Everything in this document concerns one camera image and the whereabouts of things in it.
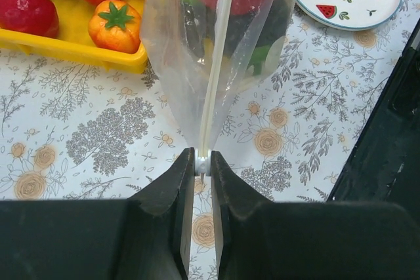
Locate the clear zip top bag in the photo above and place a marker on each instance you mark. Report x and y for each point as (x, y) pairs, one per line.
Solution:
(200, 91)

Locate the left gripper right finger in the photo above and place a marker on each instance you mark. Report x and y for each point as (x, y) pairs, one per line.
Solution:
(257, 238)

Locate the orange fake persimmon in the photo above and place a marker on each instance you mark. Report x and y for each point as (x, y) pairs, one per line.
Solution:
(115, 25)

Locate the dark fake plum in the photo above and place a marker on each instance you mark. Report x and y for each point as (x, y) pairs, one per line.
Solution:
(199, 26)

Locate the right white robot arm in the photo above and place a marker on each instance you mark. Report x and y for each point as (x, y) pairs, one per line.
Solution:
(384, 164)

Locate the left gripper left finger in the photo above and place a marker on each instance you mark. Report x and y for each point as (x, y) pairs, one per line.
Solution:
(145, 236)

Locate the yellow plastic tray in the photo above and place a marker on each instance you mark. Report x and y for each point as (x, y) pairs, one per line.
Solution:
(73, 42)

